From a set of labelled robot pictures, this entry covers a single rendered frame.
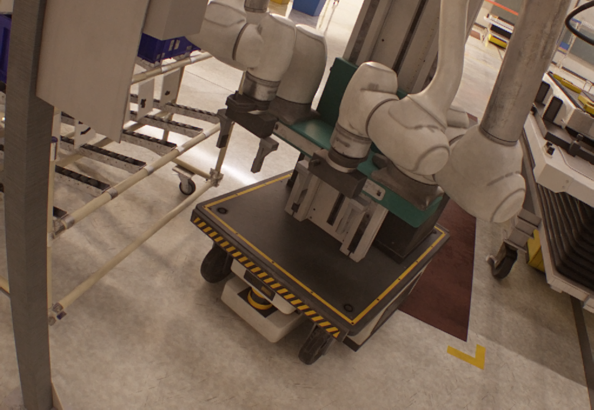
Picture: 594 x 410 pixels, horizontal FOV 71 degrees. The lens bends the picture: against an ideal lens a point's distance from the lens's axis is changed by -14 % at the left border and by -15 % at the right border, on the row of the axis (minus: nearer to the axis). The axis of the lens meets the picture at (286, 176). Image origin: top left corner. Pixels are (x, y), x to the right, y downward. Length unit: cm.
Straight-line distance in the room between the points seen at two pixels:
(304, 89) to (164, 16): 92
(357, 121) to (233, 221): 77
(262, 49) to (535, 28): 62
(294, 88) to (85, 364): 106
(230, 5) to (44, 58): 59
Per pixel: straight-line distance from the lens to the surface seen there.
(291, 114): 147
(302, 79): 144
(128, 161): 158
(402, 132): 91
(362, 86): 101
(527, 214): 265
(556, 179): 197
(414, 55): 150
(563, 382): 246
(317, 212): 177
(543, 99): 309
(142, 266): 187
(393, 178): 132
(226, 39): 117
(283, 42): 114
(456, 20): 102
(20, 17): 74
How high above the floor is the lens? 127
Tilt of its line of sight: 28 degrees down
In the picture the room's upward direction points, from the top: 20 degrees clockwise
